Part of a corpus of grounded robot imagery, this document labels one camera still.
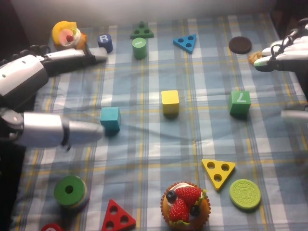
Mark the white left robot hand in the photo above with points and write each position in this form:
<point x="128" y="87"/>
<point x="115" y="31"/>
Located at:
<point x="21" y="72"/>

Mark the teal wooden letter cube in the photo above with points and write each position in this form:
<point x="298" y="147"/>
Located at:
<point x="110" y="120"/>

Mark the green wooden number cube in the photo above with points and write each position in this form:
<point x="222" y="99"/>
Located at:
<point x="239" y="103"/>

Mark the peach toy cupcake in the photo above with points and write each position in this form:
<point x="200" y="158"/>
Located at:
<point x="65" y="33"/>

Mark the blue cylinder block letter R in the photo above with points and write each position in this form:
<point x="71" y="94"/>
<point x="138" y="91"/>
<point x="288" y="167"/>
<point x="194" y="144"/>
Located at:
<point x="105" y="42"/>

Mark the green cylinder block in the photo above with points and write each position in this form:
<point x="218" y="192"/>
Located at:
<point x="139" y="48"/>

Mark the green triangle block with holes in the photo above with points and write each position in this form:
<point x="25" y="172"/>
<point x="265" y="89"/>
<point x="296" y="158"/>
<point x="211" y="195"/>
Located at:
<point x="142" y="32"/>

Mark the white backdrop board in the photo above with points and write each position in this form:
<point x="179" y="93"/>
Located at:
<point x="144" y="9"/>

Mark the blue plaid tablecloth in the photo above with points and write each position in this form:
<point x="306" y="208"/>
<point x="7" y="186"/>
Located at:
<point x="149" y="144"/>

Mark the yellow wooden cube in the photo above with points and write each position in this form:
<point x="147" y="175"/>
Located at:
<point x="170" y="101"/>

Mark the red cylinder block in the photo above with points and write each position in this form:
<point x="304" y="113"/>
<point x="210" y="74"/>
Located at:
<point x="51" y="227"/>

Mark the blue triangle block with holes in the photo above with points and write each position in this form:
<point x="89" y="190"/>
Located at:
<point x="185" y="44"/>

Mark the red triangle block with holes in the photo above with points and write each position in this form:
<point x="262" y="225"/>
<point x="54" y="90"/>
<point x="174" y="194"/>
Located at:
<point x="118" y="217"/>

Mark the strawberry toy cupcake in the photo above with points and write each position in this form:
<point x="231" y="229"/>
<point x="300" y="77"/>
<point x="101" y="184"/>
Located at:
<point x="185" y="204"/>

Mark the yellow triangle block with holes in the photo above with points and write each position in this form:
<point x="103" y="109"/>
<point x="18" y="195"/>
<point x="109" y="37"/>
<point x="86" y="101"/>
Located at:
<point x="217" y="172"/>

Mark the brown chocolate toy cookie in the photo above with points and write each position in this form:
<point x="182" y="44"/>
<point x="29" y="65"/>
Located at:
<point x="240" y="45"/>

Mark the tan flower toy biscuit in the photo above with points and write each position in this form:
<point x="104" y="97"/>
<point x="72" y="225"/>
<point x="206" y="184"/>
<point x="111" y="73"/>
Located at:
<point x="255" y="57"/>

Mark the green sandwich toy cookie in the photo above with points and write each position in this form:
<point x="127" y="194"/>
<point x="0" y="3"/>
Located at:
<point x="245" y="195"/>

